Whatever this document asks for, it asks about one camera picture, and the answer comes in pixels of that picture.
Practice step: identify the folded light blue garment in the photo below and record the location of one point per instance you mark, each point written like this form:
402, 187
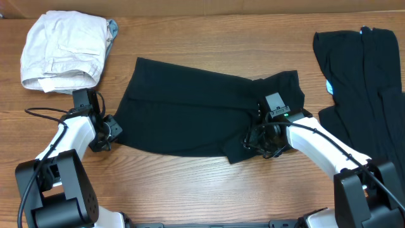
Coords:
112, 28

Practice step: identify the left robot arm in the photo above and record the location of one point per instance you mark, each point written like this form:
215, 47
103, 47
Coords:
54, 187

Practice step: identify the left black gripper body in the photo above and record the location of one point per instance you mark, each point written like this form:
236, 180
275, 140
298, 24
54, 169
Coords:
112, 129

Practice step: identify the light blue item under pile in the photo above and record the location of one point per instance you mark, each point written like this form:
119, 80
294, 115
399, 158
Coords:
329, 87

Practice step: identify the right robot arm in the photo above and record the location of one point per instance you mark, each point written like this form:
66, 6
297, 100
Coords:
367, 193

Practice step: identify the black clothes pile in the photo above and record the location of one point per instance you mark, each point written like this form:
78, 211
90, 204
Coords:
364, 70

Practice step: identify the folded beige shorts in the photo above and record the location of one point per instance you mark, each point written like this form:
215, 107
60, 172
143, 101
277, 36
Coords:
64, 52

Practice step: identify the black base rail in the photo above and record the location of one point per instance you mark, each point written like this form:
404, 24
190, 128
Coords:
215, 225

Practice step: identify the black t-shirt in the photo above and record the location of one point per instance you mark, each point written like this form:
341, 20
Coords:
180, 111

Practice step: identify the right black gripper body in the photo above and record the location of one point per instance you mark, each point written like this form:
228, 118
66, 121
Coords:
266, 141

